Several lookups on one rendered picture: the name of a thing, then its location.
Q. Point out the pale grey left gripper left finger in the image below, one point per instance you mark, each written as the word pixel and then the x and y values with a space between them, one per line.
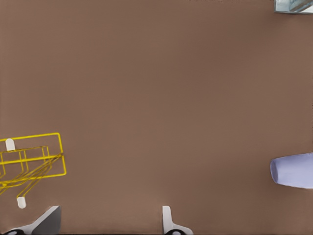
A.
pixel 46 221

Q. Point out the silver frame post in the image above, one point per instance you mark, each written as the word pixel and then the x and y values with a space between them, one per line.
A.
pixel 293 6

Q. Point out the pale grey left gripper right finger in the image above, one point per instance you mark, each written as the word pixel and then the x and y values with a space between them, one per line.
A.
pixel 168 220

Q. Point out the lavender cup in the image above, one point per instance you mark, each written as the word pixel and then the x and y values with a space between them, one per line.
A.
pixel 292 171

